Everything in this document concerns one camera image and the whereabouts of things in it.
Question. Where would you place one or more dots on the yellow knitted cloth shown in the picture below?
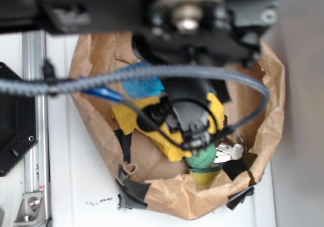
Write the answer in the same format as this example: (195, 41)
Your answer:
(127, 121)

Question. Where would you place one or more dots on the black hexagonal base plate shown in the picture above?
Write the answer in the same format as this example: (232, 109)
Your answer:
(18, 129)

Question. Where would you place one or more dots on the green foam ball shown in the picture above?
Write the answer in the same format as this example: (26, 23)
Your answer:
(202, 158)

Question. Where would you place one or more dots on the brown paper bag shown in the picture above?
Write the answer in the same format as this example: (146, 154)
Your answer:
(144, 176)

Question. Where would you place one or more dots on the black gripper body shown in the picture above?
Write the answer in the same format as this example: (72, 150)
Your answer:
(181, 116)

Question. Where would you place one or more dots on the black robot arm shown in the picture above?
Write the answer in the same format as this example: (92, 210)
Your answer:
(186, 44)

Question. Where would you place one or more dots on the metal corner bracket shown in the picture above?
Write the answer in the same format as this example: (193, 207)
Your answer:
(32, 211)

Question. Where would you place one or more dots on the aluminium extrusion rail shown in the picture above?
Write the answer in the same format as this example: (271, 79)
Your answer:
(36, 161)

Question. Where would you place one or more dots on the white tray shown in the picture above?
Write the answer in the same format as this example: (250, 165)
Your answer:
(83, 192)

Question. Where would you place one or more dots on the blue sponge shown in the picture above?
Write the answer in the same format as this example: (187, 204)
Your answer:
(142, 88)

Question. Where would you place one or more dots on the yellow green sponge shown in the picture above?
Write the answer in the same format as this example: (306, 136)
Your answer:
(204, 176)

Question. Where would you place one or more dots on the silver metal clip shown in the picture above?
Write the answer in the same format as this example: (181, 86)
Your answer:
(229, 150)

